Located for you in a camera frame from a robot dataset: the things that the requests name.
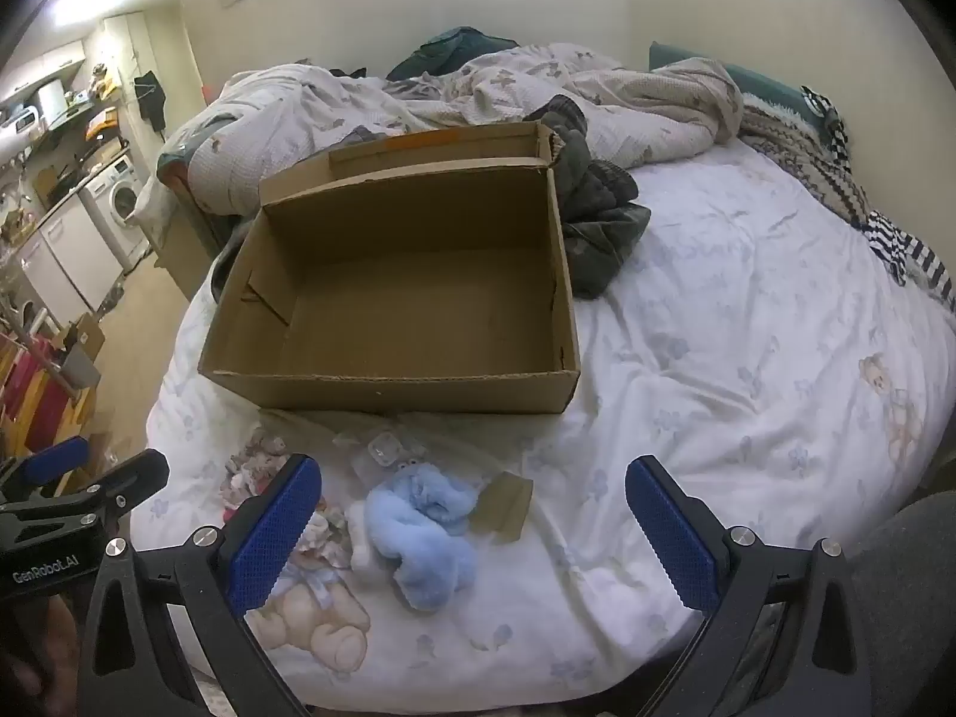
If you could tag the wooden rack with red cloth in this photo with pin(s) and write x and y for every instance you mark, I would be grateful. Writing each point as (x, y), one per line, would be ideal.
(37, 388)

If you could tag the grey bin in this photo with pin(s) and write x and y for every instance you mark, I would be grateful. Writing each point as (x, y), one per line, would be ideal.
(78, 370)

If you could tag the white cabinet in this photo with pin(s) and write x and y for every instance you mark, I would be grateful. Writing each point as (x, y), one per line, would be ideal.
(67, 254)

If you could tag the black white striped cloth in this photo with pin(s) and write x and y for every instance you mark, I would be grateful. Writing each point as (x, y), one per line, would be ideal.
(904, 254)

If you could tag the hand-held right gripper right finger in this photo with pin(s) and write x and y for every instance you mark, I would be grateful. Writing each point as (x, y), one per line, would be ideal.
(672, 538)

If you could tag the patterned knit blanket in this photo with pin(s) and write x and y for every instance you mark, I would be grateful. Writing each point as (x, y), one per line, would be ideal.
(792, 142)

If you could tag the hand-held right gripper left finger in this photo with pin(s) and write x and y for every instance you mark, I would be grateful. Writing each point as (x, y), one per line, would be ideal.
(276, 530)

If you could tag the light blue fluffy sock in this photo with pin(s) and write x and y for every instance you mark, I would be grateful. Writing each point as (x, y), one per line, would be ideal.
(426, 538)

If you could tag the white washing machine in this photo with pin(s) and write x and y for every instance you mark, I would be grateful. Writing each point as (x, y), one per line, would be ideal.
(119, 198)

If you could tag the white kitchen appliance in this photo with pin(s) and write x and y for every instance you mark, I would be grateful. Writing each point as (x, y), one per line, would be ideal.
(19, 131)

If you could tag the dark hanging garment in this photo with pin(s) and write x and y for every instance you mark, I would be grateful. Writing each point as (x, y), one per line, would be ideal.
(152, 101)

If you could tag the small cardboard box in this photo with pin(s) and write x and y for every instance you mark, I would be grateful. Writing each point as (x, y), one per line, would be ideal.
(89, 332)

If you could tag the clear plastic bag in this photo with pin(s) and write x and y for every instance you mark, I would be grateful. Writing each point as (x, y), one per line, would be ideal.
(381, 452)

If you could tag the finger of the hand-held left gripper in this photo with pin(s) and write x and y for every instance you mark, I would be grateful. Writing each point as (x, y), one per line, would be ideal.
(52, 459)
(131, 478)

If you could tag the person's grey trouser leg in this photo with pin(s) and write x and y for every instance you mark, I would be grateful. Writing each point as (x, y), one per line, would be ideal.
(904, 597)

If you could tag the dark camouflage garment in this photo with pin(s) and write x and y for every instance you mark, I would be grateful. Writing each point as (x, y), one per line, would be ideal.
(597, 224)

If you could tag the beige printed quilt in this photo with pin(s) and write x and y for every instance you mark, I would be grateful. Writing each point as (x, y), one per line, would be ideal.
(478, 89)

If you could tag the brown cardboard piece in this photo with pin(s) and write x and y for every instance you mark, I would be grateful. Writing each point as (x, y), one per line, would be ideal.
(504, 504)

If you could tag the dark teal cloth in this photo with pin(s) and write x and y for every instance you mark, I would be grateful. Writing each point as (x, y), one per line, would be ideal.
(448, 48)

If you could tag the teal pillow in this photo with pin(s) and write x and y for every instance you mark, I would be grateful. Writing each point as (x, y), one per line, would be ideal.
(769, 86)

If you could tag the brown cardboard box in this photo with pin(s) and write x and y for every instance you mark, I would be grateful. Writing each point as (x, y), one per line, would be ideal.
(418, 314)

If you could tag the bed with white printed sheet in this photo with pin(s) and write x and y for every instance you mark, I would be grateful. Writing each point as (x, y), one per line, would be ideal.
(747, 388)

